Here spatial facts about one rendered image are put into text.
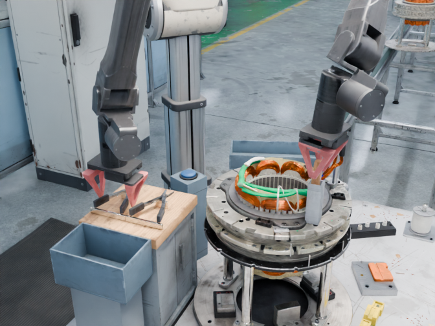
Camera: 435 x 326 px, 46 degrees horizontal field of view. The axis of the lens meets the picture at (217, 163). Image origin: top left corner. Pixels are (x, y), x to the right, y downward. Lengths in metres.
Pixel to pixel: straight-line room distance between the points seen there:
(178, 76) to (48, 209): 2.07
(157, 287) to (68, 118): 2.30
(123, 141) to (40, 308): 1.70
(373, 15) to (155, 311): 0.75
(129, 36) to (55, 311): 1.81
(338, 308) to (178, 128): 0.65
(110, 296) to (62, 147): 2.48
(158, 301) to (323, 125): 0.52
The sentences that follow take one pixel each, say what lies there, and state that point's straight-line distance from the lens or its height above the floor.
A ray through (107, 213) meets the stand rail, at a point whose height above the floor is 1.07.
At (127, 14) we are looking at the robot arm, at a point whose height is 1.51.
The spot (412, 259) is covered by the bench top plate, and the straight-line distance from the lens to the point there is 1.57.
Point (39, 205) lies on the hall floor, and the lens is 3.43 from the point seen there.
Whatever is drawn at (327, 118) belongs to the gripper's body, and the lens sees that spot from 0.94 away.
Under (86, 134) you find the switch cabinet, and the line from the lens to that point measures 3.36.
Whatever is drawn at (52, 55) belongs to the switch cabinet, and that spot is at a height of 0.90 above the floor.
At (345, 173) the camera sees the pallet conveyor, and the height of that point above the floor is 0.37.
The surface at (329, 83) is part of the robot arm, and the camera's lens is 0.92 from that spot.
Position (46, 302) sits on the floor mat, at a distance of 2.63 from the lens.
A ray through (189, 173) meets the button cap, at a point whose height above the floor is 1.04.
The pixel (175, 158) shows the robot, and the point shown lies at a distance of 1.54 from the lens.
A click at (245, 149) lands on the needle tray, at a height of 1.04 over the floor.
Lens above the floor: 1.66
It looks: 26 degrees down
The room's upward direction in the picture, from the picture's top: straight up
